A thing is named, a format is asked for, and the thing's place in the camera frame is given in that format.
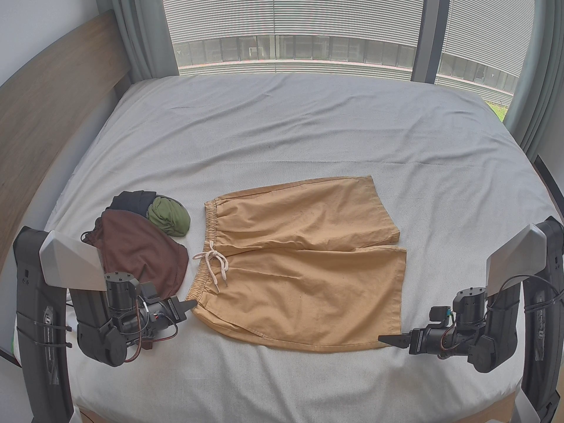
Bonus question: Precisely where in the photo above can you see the bed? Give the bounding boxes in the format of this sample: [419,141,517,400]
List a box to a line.
[0,9,564,423]

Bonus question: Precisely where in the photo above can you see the green garment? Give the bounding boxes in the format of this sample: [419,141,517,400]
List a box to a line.
[147,194,191,238]

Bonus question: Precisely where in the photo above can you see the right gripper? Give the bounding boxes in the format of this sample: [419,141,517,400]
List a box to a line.
[408,327,453,355]

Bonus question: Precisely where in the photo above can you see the tan shorts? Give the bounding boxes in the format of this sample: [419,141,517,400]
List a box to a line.
[185,174,407,353]

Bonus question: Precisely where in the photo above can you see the grey-green curtain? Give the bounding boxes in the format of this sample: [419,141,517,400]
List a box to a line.
[502,0,564,162]
[93,0,179,83]

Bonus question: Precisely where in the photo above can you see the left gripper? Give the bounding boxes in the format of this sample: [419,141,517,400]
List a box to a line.
[147,296,188,338]

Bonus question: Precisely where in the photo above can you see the window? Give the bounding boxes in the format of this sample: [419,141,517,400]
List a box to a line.
[159,0,540,121]

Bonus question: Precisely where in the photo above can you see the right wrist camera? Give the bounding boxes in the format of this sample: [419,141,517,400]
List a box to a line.
[429,306,453,328]

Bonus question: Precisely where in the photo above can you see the black garment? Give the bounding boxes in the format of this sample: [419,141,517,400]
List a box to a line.
[109,190,157,217]

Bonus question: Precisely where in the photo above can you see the brown shorts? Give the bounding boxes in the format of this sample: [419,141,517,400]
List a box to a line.
[80,210,190,301]

